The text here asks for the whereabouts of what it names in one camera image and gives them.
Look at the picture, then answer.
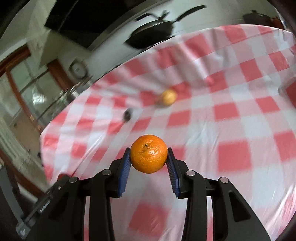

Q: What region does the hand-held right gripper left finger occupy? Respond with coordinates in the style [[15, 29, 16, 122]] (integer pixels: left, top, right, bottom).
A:
[[30, 148, 132, 241]]

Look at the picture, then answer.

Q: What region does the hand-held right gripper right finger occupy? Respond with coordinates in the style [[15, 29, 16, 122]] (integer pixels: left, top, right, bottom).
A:
[[166, 147, 271, 241]]

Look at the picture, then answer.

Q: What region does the orange mandarin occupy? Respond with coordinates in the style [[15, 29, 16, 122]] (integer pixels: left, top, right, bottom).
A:
[[130, 134, 168, 174]]

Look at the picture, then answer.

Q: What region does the small wrinkled dark plum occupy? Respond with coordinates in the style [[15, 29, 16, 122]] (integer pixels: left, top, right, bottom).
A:
[[122, 109, 134, 122]]

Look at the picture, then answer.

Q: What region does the pink checked plastic tablecloth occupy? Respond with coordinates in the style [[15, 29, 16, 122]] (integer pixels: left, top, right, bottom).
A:
[[39, 23, 296, 241]]

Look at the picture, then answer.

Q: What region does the striped yellow melon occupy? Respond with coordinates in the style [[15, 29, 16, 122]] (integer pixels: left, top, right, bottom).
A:
[[159, 89, 178, 107]]

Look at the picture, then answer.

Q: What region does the round grey cooker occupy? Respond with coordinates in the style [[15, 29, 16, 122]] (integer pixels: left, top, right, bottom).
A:
[[69, 60, 89, 79]]

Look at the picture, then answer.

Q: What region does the wooden framed glass door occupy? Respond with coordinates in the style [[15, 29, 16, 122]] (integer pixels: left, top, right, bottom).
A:
[[0, 44, 72, 130]]

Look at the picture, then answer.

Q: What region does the black frying pan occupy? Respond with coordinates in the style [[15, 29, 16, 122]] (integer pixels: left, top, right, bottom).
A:
[[125, 5, 206, 49]]

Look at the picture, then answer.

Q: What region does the black range hood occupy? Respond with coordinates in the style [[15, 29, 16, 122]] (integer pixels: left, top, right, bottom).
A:
[[44, 0, 167, 49]]

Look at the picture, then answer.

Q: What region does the dark cooking pot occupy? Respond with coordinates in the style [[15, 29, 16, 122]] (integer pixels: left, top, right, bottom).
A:
[[242, 10, 286, 29]]

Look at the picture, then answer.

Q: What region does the wooden door frame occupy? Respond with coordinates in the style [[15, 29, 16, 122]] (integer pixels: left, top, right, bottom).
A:
[[0, 148, 49, 197]]

